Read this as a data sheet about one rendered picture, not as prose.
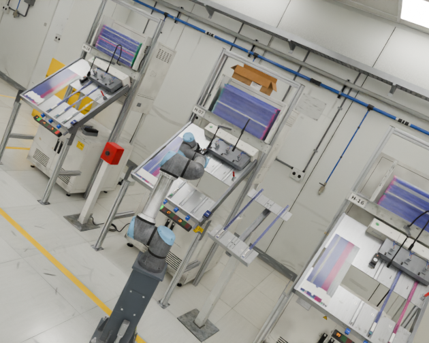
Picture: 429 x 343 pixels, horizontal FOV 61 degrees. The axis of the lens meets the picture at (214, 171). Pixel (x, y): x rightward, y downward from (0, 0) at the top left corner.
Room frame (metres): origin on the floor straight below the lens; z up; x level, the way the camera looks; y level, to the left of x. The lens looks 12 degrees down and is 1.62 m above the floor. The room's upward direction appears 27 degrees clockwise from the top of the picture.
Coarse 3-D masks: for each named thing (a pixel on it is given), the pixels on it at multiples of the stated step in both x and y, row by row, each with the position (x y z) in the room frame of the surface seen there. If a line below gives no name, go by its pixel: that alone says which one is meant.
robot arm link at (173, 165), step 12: (168, 156) 1.96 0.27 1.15; (180, 156) 2.00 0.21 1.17; (168, 168) 1.95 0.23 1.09; (180, 168) 1.96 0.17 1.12; (168, 180) 1.95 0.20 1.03; (156, 192) 1.92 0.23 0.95; (156, 204) 1.90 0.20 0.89; (144, 216) 1.87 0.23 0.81; (132, 228) 1.83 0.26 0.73; (144, 228) 1.85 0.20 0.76; (144, 240) 1.84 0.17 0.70
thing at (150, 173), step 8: (168, 144) 2.92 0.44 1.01; (176, 144) 2.93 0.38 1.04; (160, 152) 2.85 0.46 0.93; (152, 160) 2.79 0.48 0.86; (160, 160) 2.79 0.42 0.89; (144, 168) 2.72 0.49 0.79; (152, 168) 2.73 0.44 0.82; (144, 176) 2.67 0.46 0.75; (152, 176) 2.67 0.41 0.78; (152, 184) 2.62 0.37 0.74
